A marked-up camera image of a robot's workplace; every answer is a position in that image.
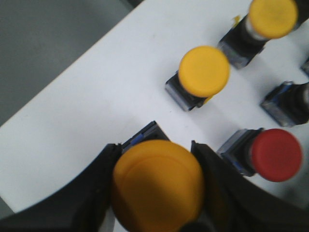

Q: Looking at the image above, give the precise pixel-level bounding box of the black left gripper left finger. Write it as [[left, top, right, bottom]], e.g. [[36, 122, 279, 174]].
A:
[[0, 144, 122, 232]]

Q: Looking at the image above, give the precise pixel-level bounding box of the yellow push button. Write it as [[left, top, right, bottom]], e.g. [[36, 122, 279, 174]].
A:
[[165, 45, 230, 112], [112, 121, 205, 232], [218, 0, 298, 69]]

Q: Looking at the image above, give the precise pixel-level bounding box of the red push button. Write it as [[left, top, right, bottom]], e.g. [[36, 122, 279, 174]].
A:
[[260, 81, 309, 127], [300, 58, 309, 77], [217, 128, 303, 182]]

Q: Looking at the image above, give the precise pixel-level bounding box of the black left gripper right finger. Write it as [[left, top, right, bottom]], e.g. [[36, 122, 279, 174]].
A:
[[191, 141, 309, 232]]

